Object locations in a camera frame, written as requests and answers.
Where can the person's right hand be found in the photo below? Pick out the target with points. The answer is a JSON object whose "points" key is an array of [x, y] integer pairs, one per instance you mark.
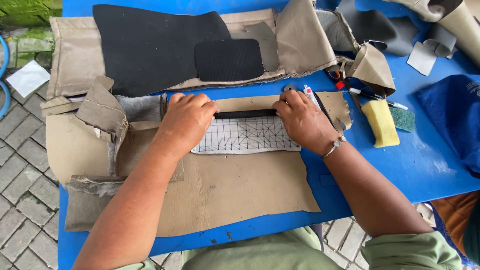
{"points": [[303, 120]]}

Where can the person's left hand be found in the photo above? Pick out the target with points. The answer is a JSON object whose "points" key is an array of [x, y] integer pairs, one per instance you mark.
{"points": [[180, 123]]}

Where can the person's right fingers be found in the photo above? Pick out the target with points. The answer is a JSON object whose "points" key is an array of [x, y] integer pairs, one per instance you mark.
{"points": [[287, 103]]}

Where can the person's left fingers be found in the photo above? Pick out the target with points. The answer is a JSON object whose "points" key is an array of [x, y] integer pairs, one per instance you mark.
{"points": [[198, 102]]}

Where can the white pen with red clip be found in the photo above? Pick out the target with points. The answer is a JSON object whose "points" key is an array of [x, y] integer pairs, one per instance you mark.
{"points": [[310, 94]]}

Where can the beige leather panel with notch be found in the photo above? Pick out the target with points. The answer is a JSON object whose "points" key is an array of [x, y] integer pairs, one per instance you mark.
{"points": [[333, 107]]}

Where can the black mesh rounded patch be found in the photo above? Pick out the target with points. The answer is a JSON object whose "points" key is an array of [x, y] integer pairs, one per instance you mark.
{"points": [[228, 60]]}

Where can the white grid-marked fabric piece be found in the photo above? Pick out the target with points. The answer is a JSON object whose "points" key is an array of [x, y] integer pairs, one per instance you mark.
{"points": [[243, 137]]}

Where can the small red cap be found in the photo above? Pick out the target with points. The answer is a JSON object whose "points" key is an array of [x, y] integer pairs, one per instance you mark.
{"points": [[339, 85]]}

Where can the long beige stitched cover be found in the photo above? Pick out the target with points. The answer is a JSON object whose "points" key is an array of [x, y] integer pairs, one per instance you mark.
{"points": [[300, 41]]}

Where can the grey leather scrap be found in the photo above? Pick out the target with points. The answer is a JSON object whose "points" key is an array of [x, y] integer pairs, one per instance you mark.
{"points": [[266, 41]]}

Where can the large black fabric piece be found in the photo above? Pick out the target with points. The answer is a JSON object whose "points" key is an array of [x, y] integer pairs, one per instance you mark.
{"points": [[150, 48]]}

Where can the white marker with black cap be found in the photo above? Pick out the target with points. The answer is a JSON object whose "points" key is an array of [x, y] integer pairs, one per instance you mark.
{"points": [[375, 96]]}

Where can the curled beige leather scrap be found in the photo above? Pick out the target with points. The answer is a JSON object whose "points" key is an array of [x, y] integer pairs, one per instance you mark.
{"points": [[369, 69]]}

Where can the large beige leather sheet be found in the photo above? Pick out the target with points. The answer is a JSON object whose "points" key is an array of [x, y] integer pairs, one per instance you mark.
{"points": [[232, 191]]}

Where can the yellow sponge with green pad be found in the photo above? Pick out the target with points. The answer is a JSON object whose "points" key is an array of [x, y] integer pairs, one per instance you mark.
{"points": [[380, 123]]}

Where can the dark grey leather piece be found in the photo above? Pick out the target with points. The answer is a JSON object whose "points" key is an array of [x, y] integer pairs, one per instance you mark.
{"points": [[371, 26]]}

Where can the folded beige padded cover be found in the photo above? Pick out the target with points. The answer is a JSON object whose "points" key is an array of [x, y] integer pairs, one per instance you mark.
{"points": [[78, 142]]}

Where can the light grey flat scrap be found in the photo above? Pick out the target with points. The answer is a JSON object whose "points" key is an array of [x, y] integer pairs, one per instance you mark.
{"points": [[422, 59]]}

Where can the person's green shirt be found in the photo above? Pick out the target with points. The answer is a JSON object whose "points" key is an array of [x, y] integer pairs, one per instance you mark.
{"points": [[285, 251]]}

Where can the rolled grey leather piece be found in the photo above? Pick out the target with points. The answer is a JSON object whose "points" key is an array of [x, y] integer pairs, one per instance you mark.
{"points": [[440, 39]]}

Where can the blue cloth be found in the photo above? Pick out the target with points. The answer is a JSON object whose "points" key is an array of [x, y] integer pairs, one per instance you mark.
{"points": [[453, 120]]}

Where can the white paper sheet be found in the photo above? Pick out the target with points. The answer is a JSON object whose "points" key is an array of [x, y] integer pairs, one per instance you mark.
{"points": [[28, 78]]}

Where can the rolled beige leather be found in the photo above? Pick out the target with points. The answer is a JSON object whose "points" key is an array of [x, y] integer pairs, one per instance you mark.
{"points": [[461, 22]]}

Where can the orange cloth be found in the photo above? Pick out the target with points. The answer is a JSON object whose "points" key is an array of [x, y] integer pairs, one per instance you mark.
{"points": [[452, 213]]}

